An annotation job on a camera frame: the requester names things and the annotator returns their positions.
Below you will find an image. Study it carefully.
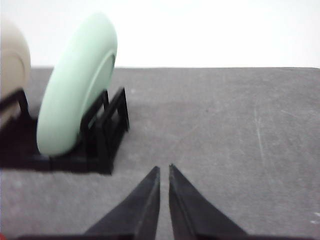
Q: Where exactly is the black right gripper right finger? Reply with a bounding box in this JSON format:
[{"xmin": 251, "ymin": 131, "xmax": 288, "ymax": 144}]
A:
[{"xmin": 169, "ymin": 164, "xmax": 248, "ymax": 240}]

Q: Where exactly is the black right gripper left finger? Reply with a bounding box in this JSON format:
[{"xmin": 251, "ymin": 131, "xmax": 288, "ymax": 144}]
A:
[{"xmin": 85, "ymin": 166, "xmax": 161, "ymax": 240}]

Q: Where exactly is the white cream plate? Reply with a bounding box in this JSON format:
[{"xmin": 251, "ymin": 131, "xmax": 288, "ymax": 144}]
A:
[{"xmin": 0, "ymin": 20, "xmax": 32, "ymax": 126}]

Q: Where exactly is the mint green plate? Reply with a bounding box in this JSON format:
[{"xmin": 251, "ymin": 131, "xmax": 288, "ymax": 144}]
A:
[{"xmin": 36, "ymin": 12, "xmax": 118, "ymax": 157}]

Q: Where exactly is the black plastic dish rack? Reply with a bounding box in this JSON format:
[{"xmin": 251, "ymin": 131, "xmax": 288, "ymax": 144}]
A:
[{"xmin": 0, "ymin": 88, "xmax": 129, "ymax": 175}]

